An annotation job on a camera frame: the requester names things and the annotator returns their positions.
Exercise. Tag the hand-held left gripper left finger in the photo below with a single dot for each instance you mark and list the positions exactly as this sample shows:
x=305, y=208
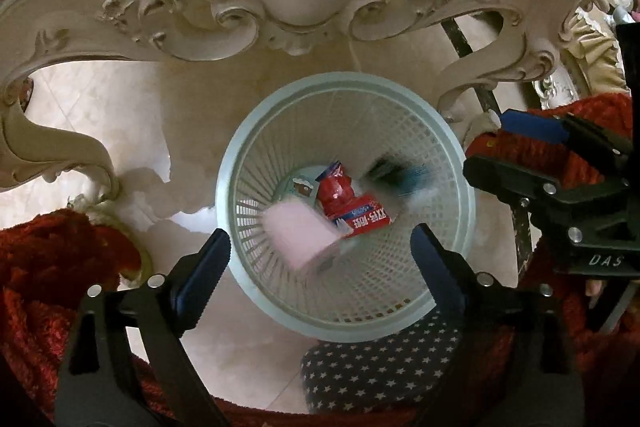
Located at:
x=205, y=277

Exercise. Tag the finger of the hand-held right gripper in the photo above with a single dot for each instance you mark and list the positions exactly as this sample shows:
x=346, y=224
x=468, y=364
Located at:
x=535, y=127
x=505, y=177

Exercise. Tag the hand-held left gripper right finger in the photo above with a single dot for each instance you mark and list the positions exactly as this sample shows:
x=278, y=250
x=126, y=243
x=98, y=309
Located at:
x=432, y=264

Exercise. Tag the pale blue mesh wastebasket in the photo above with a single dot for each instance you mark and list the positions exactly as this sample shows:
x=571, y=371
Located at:
x=350, y=297

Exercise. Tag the dark blurry packet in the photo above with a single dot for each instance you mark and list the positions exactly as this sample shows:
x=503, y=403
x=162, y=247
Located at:
x=395, y=174

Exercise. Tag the pink packet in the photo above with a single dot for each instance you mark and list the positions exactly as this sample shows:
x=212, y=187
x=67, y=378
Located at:
x=300, y=234

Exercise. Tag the red and white box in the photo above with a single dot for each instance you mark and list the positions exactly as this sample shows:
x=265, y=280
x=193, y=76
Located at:
x=367, y=217

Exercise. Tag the ornate silver sofa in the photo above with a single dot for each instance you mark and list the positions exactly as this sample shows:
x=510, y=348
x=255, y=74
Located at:
x=595, y=52

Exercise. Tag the dark metal bar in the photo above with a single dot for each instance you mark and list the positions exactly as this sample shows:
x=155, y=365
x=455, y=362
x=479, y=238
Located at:
x=462, y=39

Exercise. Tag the red snack packet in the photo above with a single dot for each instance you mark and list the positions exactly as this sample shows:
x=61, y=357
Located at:
x=337, y=197

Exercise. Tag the dark star-patterned cushion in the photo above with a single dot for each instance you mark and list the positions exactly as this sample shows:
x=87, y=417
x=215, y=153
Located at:
x=370, y=367

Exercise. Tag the teal printed packet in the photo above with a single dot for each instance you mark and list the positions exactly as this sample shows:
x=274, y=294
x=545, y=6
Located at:
x=301, y=189

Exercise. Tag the red fuzzy blanket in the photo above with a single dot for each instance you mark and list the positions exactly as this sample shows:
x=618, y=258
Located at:
x=40, y=282

